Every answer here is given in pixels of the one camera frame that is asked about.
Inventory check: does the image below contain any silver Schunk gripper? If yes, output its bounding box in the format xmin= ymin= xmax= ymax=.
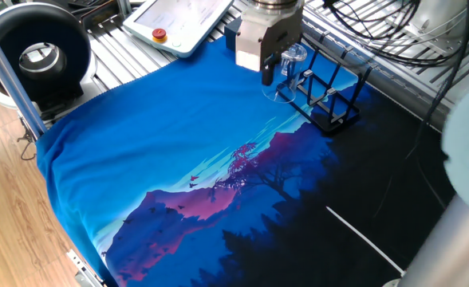
xmin=234 ymin=14 xmax=304 ymax=87

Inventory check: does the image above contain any clear plastic cup with handle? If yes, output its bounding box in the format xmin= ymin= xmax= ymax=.
xmin=261 ymin=42 xmax=309 ymax=104

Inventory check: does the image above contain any dark blue ribboned gift box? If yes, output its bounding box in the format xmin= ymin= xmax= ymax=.
xmin=223 ymin=18 xmax=243 ymax=52

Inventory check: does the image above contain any white teach pendant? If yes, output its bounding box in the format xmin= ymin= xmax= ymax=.
xmin=122 ymin=0 xmax=235 ymax=59

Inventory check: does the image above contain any blue landscape print cloth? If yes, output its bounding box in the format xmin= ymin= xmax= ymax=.
xmin=36 ymin=34 xmax=459 ymax=287

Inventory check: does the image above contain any silver metal bar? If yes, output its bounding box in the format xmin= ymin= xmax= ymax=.
xmin=0 ymin=14 xmax=49 ymax=141

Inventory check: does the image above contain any black wire cup rack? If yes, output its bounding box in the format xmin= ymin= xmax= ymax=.
xmin=276 ymin=29 xmax=375 ymax=135

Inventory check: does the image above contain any thin white cable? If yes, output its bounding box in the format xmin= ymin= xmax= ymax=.
xmin=325 ymin=205 xmax=406 ymax=277

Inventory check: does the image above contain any long black arm cable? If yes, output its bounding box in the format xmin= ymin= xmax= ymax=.
xmin=405 ymin=0 xmax=469 ymax=160

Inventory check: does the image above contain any black round ring device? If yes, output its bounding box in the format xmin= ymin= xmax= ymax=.
xmin=0 ymin=2 xmax=97 ymax=105

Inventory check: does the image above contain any metal table bracket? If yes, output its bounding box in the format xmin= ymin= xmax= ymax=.
xmin=65 ymin=249 xmax=106 ymax=287

